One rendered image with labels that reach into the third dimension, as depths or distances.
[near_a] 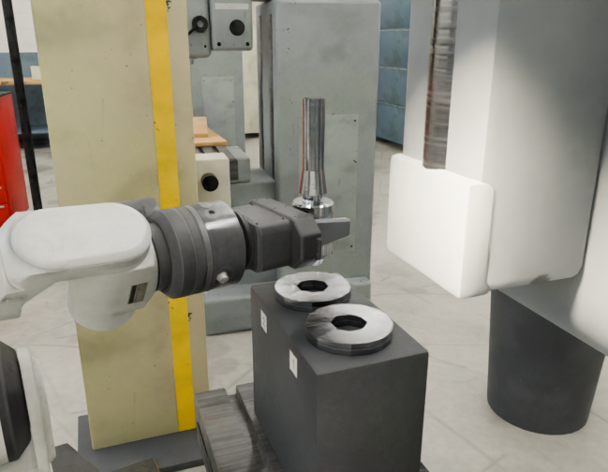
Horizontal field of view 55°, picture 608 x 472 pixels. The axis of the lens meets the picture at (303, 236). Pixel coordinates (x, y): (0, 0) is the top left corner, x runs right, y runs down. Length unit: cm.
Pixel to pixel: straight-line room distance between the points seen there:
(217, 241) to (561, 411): 199
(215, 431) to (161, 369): 137
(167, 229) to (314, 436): 24
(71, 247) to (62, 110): 137
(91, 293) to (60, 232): 7
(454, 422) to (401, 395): 183
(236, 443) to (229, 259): 29
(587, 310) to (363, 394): 42
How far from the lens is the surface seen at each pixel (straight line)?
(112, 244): 51
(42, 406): 77
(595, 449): 247
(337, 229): 64
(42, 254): 50
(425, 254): 16
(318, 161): 63
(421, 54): 16
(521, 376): 234
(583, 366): 234
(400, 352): 59
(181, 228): 55
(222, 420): 81
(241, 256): 57
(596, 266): 17
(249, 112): 859
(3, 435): 74
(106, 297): 55
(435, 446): 230
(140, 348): 211
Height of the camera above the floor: 140
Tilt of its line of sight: 19 degrees down
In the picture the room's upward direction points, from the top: straight up
